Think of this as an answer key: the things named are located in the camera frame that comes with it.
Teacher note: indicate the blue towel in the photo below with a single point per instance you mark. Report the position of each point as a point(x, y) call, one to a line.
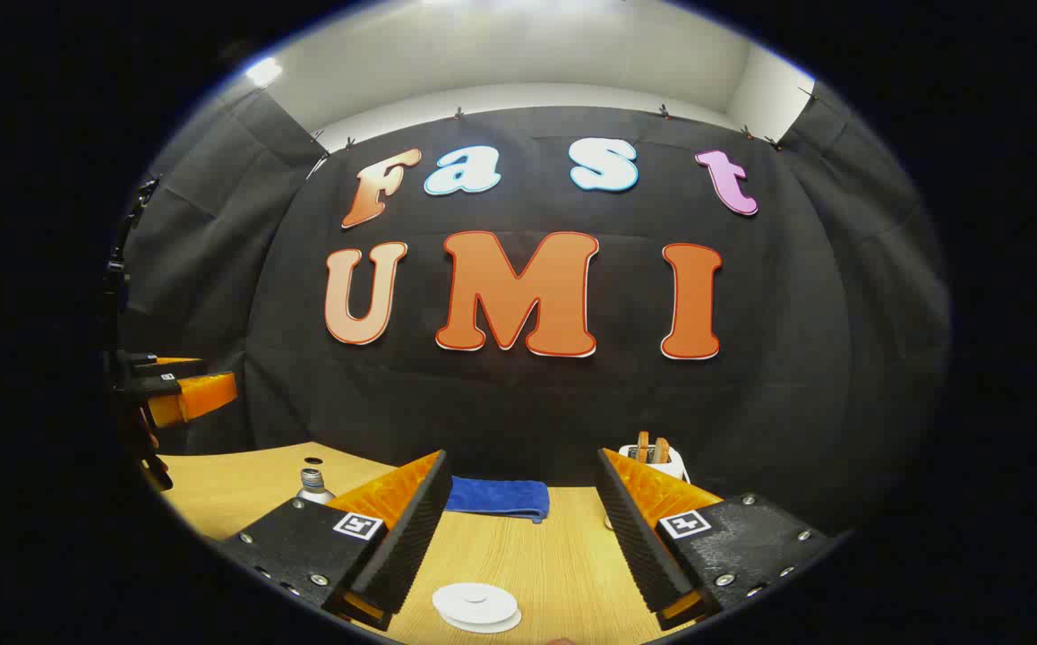
point(496, 497)

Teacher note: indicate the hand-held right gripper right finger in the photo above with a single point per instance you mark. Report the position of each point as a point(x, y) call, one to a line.
point(639, 537)

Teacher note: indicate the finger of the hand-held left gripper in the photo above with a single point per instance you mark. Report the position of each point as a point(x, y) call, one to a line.
point(160, 365)
point(201, 397)

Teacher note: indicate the white toaster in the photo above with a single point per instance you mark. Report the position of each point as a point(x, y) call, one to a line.
point(672, 464)

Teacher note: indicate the silver water bottle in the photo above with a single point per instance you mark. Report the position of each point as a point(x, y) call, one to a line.
point(313, 488)

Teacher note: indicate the toast slice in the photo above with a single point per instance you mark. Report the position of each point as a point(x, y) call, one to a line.
point(661, 450)
point(642, 446)

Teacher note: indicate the black backdrop cloth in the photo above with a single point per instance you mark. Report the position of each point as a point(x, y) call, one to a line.
point(527, 403)

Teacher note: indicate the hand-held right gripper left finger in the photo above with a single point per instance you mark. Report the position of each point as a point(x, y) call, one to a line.
point(411, 537)

